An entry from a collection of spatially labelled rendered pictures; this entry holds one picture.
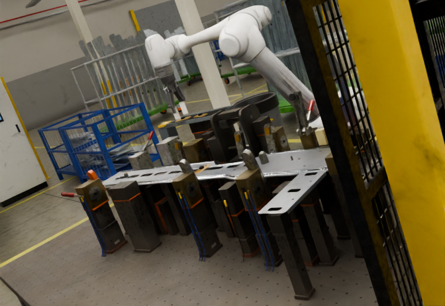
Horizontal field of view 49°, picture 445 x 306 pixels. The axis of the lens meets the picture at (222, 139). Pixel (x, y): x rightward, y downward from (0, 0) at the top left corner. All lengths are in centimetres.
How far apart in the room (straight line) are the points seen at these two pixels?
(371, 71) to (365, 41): 6
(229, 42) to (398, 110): 111
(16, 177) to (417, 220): 793
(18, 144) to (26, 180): 61
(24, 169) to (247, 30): 701
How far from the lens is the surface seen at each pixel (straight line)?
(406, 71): 97
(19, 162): 867
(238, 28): 200
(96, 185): 242
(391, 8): 95
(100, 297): 211
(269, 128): 201
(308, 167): 169
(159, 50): 247
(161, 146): 240
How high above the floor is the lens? 155
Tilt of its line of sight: 12 degrees down
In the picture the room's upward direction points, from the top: 20 degrees counter-clockwise
